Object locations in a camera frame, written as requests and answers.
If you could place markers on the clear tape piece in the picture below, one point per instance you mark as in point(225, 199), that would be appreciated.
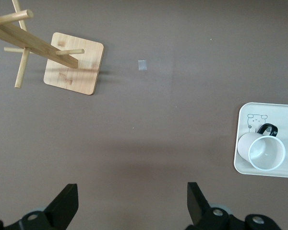
point(142, 65)

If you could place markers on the brown table cover sheet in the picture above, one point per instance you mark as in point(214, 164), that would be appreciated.
point(144, 143)

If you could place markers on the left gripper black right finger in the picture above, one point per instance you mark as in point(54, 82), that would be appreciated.
point(198, 206)

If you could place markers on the wooden mug tree stand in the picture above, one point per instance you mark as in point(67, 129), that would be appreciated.
point(74, 72)

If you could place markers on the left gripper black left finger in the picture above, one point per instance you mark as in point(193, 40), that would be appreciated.
point(62, 203)

